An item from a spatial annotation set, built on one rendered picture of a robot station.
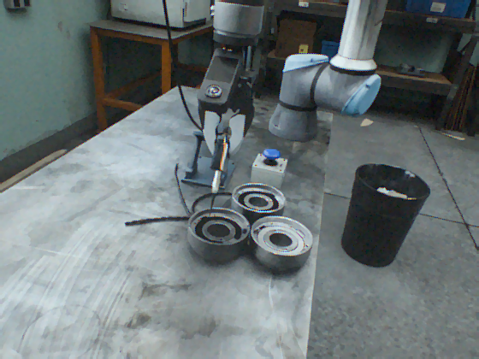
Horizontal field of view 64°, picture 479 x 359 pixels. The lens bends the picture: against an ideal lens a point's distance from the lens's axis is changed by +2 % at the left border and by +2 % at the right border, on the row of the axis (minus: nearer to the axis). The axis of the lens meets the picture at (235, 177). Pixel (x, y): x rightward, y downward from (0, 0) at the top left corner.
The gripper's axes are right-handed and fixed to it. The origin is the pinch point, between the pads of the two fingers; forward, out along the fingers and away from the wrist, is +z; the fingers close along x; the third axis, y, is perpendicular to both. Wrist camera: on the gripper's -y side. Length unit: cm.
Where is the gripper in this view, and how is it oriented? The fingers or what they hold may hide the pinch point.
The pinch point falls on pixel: (221, 151)
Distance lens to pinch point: 67.6
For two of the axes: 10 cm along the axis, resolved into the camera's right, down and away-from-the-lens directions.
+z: -1.1, 8.7, 4.9
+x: -9.7, -1.9, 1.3
